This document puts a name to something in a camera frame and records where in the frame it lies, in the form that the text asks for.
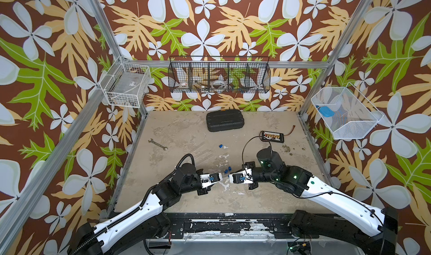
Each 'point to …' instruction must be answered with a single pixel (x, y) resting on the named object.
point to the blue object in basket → (326, 112)
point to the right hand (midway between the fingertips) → (230, 171)
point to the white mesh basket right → (347, 113)
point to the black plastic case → (221, 120)
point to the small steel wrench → (151, 140)
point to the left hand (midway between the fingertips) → (217, 173)
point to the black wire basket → (205, 74)
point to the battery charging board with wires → (269, 136)
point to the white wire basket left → (125, 83)
